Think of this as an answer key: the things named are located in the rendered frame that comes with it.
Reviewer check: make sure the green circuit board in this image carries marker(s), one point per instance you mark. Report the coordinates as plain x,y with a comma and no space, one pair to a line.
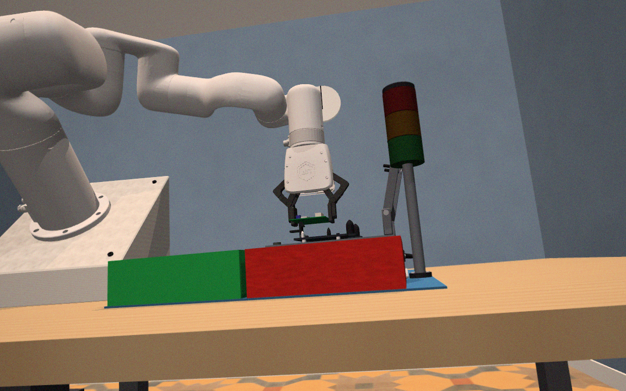
319,218

